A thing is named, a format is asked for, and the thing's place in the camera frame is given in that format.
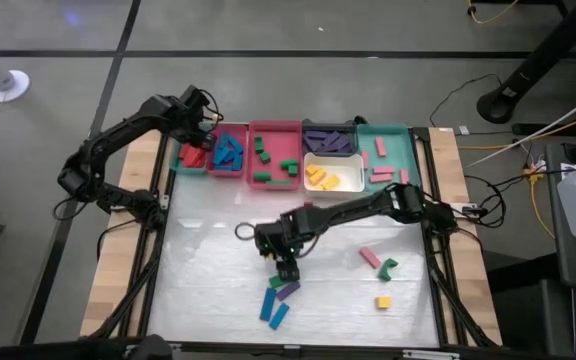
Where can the black floor stand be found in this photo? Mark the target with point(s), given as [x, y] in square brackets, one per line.
[533, 65]

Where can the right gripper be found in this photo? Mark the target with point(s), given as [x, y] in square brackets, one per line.
[285, 232]

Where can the large pink plastic bin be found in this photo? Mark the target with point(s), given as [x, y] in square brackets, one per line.
[278, 145]

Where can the dark grey plastic bin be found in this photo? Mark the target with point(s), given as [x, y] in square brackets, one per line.
[328, 123]

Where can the large teal plastic bin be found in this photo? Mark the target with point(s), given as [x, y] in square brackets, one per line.
[393, 150]

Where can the black clamp knob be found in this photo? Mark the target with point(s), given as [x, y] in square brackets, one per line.
[360, 120]

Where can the black aluminium table frame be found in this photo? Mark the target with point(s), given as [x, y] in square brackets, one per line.
[228, 351]

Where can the small teal plastic bin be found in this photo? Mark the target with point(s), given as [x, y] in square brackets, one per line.
[182, 171]

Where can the purple wooden block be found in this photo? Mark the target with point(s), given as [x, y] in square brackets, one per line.
[312, 145]
[331, 138]
[325, 149]
[316, 135]
[341, 145]
[288, 291]

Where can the small yellow wooden block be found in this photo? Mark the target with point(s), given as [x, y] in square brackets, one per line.
[331, 182]
[383, 302]
[312, 169]

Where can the small red plastic bin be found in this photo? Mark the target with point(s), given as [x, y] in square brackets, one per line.
[240, 131]

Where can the green arch wooden block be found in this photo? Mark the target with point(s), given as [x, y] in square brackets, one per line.
[384, 272]

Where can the dark rounded object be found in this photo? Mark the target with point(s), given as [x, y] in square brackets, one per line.
[150, 347]

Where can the white plastic bin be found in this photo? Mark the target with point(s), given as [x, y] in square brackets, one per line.
[350, 170]

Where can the long blue wooden block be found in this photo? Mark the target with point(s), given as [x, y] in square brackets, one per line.
[268, 304]

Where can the long green wooden block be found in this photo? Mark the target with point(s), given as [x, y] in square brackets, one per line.
[275, 282]
[278, 182]

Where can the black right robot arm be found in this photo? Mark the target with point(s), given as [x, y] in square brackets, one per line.
[368, 207]

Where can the small white adapter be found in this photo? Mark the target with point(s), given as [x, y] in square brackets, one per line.
[463, 130]

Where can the black side desk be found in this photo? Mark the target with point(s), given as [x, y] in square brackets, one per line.
[568, 270]

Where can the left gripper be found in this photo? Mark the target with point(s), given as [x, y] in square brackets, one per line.
[198, 110]

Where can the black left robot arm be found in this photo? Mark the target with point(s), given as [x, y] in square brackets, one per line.
[98, 145]

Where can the long red wooden block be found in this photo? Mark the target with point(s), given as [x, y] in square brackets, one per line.
[193, 158]

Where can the pink wooden block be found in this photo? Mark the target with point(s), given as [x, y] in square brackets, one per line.
[380, 146]
[365, 160]
[404, 176]
[384, 170]
[381, 177]
[369, 257]

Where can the small green wooden cube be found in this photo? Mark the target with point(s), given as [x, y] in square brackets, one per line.
[264, 157]
[292, 170]

